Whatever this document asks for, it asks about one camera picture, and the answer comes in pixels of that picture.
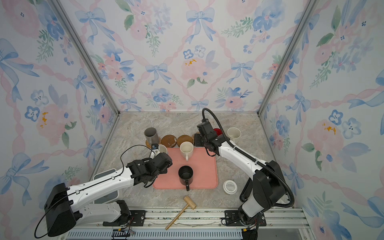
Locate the red interior white mug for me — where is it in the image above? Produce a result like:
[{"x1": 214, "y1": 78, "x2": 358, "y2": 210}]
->
[{"x1": 214, "y1": 128, "x2": 223, "y2": 136}]

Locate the brown cork round coaster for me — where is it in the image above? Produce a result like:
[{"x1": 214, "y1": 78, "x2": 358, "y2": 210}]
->
[{"x1": 177, "y1": 135, "x2": 194, "y2": 147}]

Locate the woven rattan coaster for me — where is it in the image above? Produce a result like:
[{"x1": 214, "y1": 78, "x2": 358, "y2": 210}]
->
[{"x1": 146, "y1": 141, "x2": 152, "y2": 149}]

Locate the blue handled cream mug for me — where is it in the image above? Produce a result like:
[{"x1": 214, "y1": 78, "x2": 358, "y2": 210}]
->
[{"x1": 158, "y1": 145, "x2": 168, "y2": 154}]

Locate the dark brown glossy coaster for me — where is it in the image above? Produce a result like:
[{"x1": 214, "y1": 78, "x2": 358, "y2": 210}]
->
[{"x1": 161, "y1": 135, "x2": 177, "y2": 148}]

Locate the grey mug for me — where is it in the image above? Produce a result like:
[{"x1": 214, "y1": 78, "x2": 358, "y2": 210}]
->
[{"x1": 144, "y1": 127, "x2": 160, "y2": 147}]

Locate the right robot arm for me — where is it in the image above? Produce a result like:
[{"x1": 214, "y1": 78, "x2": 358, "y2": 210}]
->
[{"x1": 197, "y1": 118, "x2": 292, "y2": 225}]

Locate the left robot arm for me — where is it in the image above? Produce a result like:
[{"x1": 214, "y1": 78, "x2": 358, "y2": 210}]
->
[{"x1": 44, "y1": 153, "x2": 173, "y2": 237}]

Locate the pink tray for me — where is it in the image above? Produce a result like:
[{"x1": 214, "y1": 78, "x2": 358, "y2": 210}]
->
[{"x1": 153, "y1": 148, "x2": 218, "y2": 190}]

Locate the black mug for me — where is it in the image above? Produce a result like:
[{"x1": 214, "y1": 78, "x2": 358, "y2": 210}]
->
[{"x1": 178, "y1": 166, "x2": 194, "y2": 191}]

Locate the white round lidded jar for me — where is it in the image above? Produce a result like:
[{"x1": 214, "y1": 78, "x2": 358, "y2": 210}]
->
[{"x1": 223, "y1": 180, "x2": 238, "y2": 195}]

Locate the wooden mallet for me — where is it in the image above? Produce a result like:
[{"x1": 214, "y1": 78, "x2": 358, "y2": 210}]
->
[{"x1": 164, "y1": 195, "x2": 197, "y2": 231}]

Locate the black stapler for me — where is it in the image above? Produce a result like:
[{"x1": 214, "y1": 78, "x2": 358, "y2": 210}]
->
[{"x1": 240, "y1": 178, "x2": 253, "y2": 203}]

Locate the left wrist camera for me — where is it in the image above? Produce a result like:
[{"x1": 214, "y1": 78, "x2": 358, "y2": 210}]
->
[{"x1": 151, "y1": 144, "x2": 160, "y2": 158}]

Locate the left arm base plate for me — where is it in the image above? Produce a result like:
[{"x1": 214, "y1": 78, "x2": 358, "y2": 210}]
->
[{"x1": 103, "y1": 210, "x2": 146, "y2": 227}]

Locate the right arm black hose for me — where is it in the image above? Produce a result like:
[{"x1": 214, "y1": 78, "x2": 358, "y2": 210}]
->
[{"x1": 201, "y1": 107, "x2": 296, "y2": 208}]

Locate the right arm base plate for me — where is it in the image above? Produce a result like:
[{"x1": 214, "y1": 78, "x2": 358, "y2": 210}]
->
[{"x1": 222, "y1": 210, "x2": 267, "y2": 228}]

